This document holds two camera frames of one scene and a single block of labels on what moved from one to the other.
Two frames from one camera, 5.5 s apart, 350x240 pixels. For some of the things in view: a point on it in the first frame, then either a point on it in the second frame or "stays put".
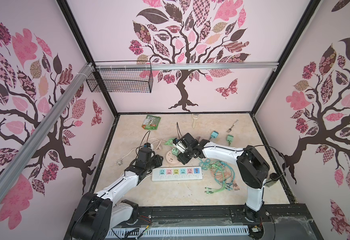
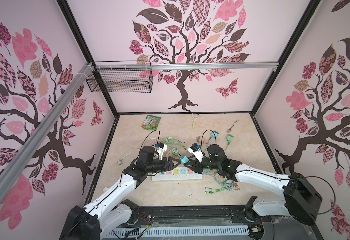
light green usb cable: x=170 y=142 stays put
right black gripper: x=181 y=158 -> x=196 y=165
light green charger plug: x=175 y=151 stays put
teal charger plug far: x=214 y=134 stays put
